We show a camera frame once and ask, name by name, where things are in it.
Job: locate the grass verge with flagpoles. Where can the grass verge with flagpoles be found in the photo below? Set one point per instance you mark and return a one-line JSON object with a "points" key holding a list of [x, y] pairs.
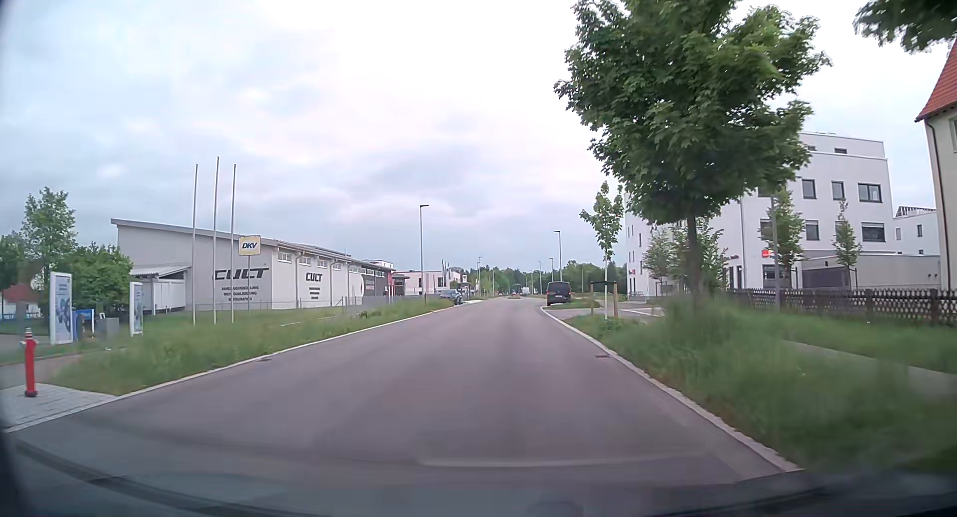
{"points": [[224, 337]]}

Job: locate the large white advertising board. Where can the large white advertising board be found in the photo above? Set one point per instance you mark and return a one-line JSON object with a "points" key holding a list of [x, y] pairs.
{"points": [[61, 307]]}

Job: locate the white flagpole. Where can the white flagpole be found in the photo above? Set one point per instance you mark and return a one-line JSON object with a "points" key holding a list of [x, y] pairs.
{"points": [[232, 240], [194, 248], [215, 240]]}

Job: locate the tall lamp post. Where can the tall lamp post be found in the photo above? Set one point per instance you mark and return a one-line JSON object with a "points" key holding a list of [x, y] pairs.
{"points": [[422, 255], [560, 255]]}

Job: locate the low white building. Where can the low white building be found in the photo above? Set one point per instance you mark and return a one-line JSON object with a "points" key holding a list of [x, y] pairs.
{"points": [[426, 281]]}

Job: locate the grass verge with trees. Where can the grass verge with trees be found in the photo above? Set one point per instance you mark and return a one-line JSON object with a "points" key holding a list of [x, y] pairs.
{"points": [[748, 382]]}

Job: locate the white multi-storey building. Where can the white multi-storey building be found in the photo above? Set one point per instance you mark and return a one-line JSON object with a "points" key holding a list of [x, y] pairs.
{"points": [[837, 218]]}

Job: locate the large green tree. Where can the large green tree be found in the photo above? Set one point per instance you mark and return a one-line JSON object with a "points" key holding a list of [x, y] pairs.
{"points": [[688, 113]]}

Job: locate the dark wooden lattice fence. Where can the dark wooden lattice fence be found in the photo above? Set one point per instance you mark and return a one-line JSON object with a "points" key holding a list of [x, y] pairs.
{"points": [[860, 304]]}

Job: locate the grey industrial hall building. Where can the grey industrial hall building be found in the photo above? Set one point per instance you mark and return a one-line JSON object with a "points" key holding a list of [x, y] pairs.
{"points": [[284, 274]]}

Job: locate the house with red roof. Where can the house with red roof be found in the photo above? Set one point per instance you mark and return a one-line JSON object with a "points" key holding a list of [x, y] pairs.
{"points": [[943, 165]]}

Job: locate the overhanging tree branches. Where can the overhanging tree branches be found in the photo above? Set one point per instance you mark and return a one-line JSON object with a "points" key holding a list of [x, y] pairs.
{"points": [[905, 8]]}

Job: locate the yellow sign on pole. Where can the yellow sign on pole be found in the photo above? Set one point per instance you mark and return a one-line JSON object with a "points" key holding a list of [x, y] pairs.
{"points": [[249, 257]]}

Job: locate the distant wood of trees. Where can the distant wood of trees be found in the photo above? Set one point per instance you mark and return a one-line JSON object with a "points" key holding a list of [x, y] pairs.
{"points": [[538, 276]]}

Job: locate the slim tree by fence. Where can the slim tree by fence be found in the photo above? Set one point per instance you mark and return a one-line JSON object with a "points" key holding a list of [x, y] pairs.
{"points": [[785, 233], [847, 240]]}

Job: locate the car's own bonnet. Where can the car's own bonnet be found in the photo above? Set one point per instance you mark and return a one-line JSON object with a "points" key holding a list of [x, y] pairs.
{"points": [[478, 502]]}

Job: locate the small young tree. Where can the small young tree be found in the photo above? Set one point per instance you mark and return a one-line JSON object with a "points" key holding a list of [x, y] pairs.
{"points": [[605, 225]]}

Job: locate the group of green trees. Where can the group of green trees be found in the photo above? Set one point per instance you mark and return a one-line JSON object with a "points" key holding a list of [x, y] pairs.
{"points": [[75, 270]]}

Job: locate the grey asphalt road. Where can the grey asphalt road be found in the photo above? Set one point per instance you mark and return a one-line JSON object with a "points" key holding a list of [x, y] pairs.
{"points": [[463, 367]]}

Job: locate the pavement behind grass verge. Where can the pavement behind grass verge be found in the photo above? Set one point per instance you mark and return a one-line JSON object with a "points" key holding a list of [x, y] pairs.
{"points": [[882, 364]]}

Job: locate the red hydrant post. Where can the red hydrant post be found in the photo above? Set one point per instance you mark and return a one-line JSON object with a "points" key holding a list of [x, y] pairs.
{"points": [[30, 364]]}

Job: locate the paved grey pavement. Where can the paved grey pavement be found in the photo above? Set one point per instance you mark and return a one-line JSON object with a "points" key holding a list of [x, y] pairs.
{"points": [[37, 401]]}

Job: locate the small white advertising board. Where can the small white advertising board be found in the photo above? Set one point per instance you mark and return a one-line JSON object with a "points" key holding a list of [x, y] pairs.
{"points": [[136, 307]]}

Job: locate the parked dark car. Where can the parked dark car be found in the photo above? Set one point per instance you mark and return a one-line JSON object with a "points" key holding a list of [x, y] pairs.
{"points": [[452, 295]]}

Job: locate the dark van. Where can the dark van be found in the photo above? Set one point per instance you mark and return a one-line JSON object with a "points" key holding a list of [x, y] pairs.
{"points": [[558, 292]]}

